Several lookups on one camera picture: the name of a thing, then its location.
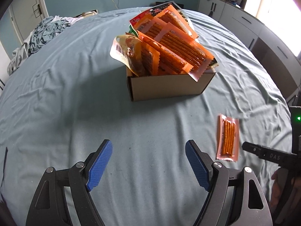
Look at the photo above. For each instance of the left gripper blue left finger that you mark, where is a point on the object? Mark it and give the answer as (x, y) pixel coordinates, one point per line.
(83, 177)

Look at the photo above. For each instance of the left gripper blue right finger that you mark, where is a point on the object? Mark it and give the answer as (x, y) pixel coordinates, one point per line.
(214, 178)

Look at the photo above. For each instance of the yellow chicken feet snack bag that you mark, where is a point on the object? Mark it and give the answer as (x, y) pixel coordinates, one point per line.
(127, 49)

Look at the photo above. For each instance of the pink orange spicy stick packet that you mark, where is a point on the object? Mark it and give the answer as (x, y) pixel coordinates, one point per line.
(171, 15)

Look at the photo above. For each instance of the long orange spicy strip packet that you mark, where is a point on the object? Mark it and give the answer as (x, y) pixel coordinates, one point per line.
(169, 62)

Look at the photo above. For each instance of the green white snack packet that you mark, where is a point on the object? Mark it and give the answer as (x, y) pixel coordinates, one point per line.
(132, 31)

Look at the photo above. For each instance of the person right hand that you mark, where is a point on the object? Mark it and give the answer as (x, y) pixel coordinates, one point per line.
(276, 189)

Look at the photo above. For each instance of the light blue bed sheet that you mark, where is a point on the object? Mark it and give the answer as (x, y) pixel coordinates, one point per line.
(66, 99)

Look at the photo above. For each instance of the brown cardboard box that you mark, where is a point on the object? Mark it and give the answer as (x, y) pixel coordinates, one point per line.
(155, 87)

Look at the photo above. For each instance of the white grey cabinet row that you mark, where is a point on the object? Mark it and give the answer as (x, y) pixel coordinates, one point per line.
(278, 60)

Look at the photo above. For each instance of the large clear red snack bag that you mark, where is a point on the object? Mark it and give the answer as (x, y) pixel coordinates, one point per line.
(166, 44)

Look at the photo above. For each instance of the crumpled blue grey blanket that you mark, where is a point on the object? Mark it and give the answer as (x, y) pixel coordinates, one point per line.
(43, 33)

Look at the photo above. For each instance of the grey white door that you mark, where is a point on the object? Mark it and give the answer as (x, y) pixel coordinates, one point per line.
(25, 15)

